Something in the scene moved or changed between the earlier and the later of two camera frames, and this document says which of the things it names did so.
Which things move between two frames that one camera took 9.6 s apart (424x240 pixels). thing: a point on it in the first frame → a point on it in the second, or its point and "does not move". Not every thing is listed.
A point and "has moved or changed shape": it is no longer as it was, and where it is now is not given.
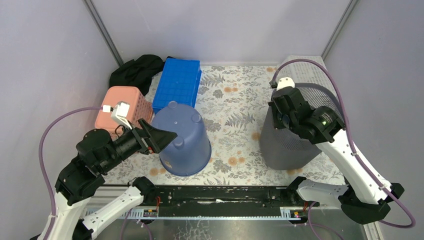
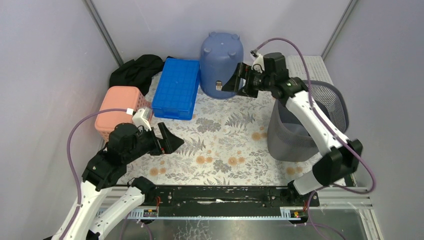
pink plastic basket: x=140 y=108 does not move
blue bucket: x=190 y=153 → x=220 y=54
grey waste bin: x=283 y=148 has moved or changed shape
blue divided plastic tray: x=179 y=81 does not move
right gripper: x=277 y=124 → x=233 y=85
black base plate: x=224 y=197 does not move
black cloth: x=137 y=73 does not move
